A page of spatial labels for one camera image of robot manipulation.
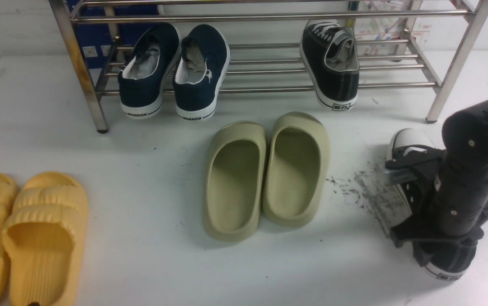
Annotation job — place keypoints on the white printed cardboard box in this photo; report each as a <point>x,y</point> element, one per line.
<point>389,28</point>

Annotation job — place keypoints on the navy slip-on shoe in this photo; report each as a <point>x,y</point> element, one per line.
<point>143,77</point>
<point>202,67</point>

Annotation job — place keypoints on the blue cardboard box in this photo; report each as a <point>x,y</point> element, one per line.
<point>96,40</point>

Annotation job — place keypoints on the olive green slipper left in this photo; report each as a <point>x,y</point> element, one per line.
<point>235,171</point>

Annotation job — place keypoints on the navy slip-on shoe left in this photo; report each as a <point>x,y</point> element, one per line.
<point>143,77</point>

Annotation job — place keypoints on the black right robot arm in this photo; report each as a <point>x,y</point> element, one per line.
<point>465,136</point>

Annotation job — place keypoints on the silver metal shoe rack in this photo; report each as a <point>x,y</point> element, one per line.
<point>101,12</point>

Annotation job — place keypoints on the black canvas sneaker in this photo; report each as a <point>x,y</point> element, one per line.
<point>409,138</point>
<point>328,52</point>

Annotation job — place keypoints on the yellow ribbed slipper right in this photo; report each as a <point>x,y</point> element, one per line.
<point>44,237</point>

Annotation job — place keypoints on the olive green slipper right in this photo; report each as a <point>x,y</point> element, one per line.
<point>298,163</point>

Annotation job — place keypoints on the olive green slipper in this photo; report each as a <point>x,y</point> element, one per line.
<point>235,171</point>
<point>298,163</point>

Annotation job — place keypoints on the navy slip-on shoe right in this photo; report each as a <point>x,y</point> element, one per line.
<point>202,67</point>

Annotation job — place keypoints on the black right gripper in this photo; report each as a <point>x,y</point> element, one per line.
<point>455,201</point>

